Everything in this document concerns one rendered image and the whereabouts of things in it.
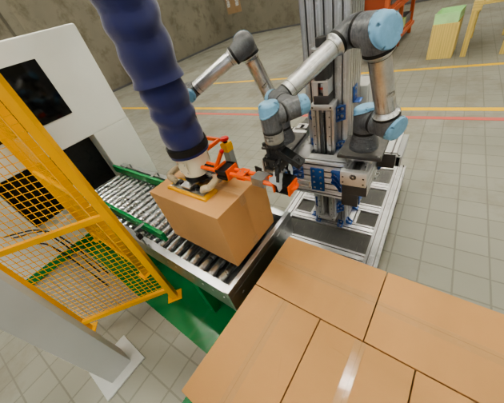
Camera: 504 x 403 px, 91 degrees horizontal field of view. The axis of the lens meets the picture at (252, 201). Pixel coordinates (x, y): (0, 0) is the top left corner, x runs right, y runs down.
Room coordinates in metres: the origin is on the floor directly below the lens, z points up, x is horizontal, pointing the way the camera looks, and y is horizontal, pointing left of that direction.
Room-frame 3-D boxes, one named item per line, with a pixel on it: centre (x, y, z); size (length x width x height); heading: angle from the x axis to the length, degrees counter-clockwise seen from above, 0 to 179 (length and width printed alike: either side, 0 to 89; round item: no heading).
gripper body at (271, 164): (0.87, -0.15, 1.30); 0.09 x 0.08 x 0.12; 43
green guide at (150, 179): (2.30, 0.89, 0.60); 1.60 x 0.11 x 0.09; 44
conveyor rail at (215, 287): (1.63, 1.07, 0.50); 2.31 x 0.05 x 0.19; 44
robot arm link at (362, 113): (1.12, -0.68, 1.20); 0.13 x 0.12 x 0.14; 14
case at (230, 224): (1.26, 0.25, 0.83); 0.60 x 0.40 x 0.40; 43
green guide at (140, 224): (1.93, 1.28, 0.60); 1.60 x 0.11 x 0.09; 44
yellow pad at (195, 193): (1.22, 0.32, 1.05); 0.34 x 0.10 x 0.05; 43
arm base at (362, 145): (1.13, -0.68, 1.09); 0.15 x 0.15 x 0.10
